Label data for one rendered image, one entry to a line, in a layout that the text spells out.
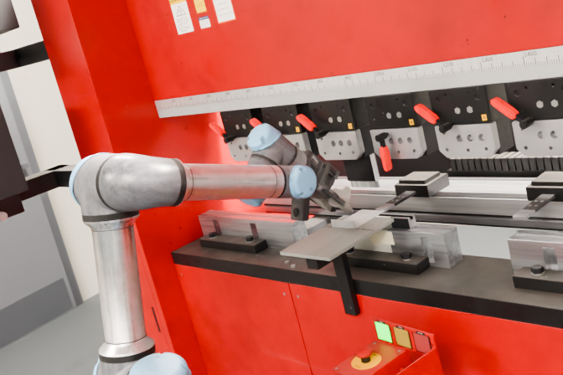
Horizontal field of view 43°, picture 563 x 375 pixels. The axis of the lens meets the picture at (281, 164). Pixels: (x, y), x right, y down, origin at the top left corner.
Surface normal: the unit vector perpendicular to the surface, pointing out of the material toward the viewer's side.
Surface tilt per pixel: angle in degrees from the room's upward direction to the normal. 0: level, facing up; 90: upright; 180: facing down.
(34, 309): 90
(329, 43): 90
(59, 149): 90
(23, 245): 90
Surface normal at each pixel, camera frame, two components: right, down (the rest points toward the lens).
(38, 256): 0.76, -0.05
